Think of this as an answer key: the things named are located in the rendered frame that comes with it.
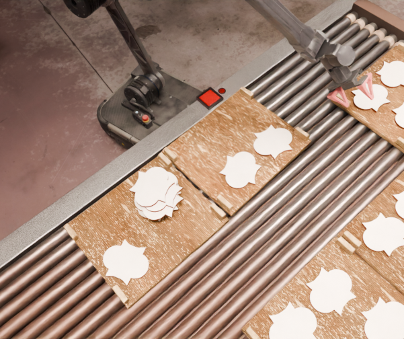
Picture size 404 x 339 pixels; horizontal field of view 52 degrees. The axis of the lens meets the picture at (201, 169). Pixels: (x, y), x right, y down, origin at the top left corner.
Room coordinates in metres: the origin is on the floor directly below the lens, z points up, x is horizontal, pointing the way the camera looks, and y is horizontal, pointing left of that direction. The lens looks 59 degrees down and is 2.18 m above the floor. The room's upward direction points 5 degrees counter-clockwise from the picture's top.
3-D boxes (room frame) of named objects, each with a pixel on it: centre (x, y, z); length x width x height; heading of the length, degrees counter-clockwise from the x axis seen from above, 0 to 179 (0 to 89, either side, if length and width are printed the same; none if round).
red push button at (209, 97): (1.07, -0.05, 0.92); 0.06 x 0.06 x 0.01; 37
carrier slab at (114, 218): (0.56, 0.20, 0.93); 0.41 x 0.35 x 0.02; 128
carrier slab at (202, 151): (0.83, -0.13, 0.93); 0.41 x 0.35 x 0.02; 130
